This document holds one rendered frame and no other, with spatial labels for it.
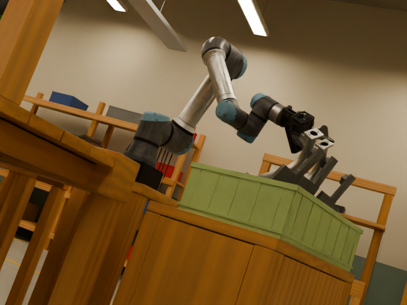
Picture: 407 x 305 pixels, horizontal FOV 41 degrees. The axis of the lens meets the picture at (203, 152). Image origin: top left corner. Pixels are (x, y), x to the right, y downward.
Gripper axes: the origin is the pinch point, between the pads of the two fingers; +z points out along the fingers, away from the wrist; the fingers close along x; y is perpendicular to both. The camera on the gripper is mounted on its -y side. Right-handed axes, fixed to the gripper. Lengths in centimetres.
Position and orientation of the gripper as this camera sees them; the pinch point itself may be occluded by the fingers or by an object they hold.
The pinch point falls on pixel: (323, 147)
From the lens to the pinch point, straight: 198.6
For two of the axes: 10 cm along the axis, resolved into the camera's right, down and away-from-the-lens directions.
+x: 7.8, -3.4, 5.2
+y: 0.5, -8.0, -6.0
